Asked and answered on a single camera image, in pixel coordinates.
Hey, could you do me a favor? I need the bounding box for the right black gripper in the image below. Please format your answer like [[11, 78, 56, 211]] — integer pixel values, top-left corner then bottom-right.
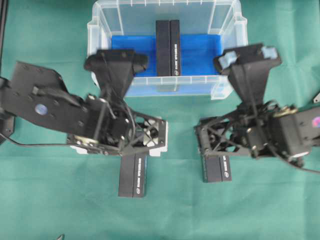
[[194, 104, 275, 160]]

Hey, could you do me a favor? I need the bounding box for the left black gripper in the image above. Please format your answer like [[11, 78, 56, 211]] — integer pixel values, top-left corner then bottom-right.
[[66, 94, 168, 157]]

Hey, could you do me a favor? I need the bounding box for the black realsense box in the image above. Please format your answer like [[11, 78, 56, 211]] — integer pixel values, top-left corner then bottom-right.
[[118, 152, 148, 198], [202, 155, 232, 183], [155, 19, 181, 77]]

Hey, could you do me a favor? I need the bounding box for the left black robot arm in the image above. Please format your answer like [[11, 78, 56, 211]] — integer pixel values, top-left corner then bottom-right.
[[0, 62, 168, 157]]

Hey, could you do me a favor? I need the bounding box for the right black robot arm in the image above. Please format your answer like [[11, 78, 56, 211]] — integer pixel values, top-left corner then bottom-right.
[[194, 100, 320, 174]]

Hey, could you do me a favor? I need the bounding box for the clear plastic storage case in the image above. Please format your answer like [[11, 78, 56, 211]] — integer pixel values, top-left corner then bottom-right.
[[87, 0, 248, 100]]

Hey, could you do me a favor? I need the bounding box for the green table cloth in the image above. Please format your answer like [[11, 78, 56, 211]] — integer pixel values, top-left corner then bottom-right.
[[0, 0, 320, 240]]

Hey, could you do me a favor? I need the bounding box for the blue foam liner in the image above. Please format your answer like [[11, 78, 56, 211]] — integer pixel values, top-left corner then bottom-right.
[[110, 33, 223, 97]]

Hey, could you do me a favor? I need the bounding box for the dark pointed object bottom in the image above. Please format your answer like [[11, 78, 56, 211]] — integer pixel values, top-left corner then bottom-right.
[[56, 234, 65, 240]]

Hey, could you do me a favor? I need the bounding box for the black cable right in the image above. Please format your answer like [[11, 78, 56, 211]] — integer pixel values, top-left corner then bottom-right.
[[274, 149, 320, 174]]

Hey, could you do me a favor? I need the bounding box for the black cable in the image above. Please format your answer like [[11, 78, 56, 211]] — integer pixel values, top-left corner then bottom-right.
[[0, 133, 71, 147], [274, 149, 320, 174]]

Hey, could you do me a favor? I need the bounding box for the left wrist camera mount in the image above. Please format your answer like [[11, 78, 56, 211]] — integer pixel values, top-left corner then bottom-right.
[[84, 49, 149, 102]]

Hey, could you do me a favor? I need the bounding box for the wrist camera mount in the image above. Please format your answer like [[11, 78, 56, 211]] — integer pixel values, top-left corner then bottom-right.
[[84, 49, 149, 102], [213, 43, 282, 106]]

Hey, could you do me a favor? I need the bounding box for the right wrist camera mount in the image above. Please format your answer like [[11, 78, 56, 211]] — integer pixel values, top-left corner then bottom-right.
[[213, 43, 282, 106]]

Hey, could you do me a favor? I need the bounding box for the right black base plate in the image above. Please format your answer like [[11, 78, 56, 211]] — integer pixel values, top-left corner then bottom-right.
[[312, 92, 320, 104]]

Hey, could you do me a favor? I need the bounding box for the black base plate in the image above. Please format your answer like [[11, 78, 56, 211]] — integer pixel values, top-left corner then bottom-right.
[[312, 92, 320, 104], [0, 116, 15, 138]]

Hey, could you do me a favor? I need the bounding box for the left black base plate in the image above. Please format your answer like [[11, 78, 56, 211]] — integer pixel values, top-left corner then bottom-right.
[[0, 116, 15, 138]]

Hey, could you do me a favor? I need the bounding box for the black cable left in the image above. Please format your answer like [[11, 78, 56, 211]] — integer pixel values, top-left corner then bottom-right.
[[0, 133, 71, 147]]

